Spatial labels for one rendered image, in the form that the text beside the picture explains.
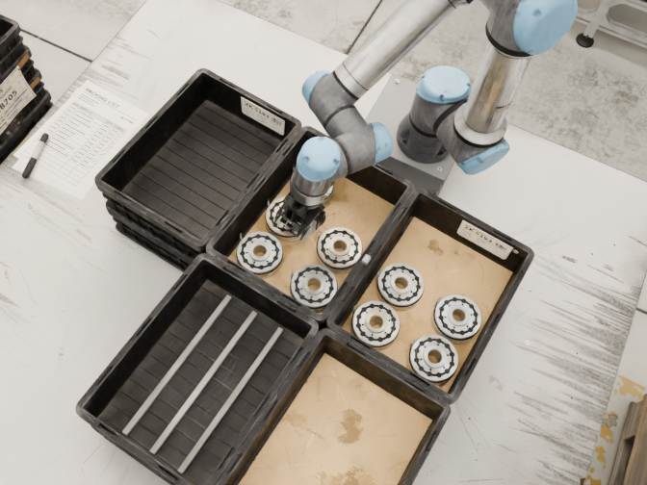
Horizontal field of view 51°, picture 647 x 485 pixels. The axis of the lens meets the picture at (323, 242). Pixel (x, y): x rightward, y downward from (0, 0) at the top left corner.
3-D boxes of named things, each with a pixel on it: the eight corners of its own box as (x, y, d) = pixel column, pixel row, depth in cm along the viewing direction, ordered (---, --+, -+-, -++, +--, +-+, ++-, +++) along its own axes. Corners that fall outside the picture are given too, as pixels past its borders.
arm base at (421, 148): (404, 108, 178) (411, 83, 169) (459, 125, 177) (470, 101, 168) (389, 152, 171) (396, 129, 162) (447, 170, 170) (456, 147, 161)
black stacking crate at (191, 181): (205, 97, 175) (201, 67, 165) (301, 152, 169) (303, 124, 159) (103, 208, 158) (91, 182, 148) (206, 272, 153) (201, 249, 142)
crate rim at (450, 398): (415, 190, 155) (417, 185, 153) (533, 256, 149) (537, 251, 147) (322, 328, 138) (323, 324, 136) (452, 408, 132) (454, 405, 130)
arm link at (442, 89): (440, 89, 169) (452, 50, 157) (471, 128, 164) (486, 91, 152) (400, 106, 166) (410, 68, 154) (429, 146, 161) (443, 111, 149)
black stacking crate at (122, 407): (206, 274, 152) (202, 251, 142) (318, 344, 147) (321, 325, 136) (88, 423, 136) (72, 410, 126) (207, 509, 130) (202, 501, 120)
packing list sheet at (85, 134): (81, 78, 189) (81, 76, 188) (152, 110, 185) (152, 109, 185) (5, 164, 175) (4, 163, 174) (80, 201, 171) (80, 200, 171)
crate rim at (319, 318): (304, 129, 161) (305, 122, 158) (415, 190, 155) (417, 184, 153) (202, 254, 144) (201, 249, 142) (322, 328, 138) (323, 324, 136)
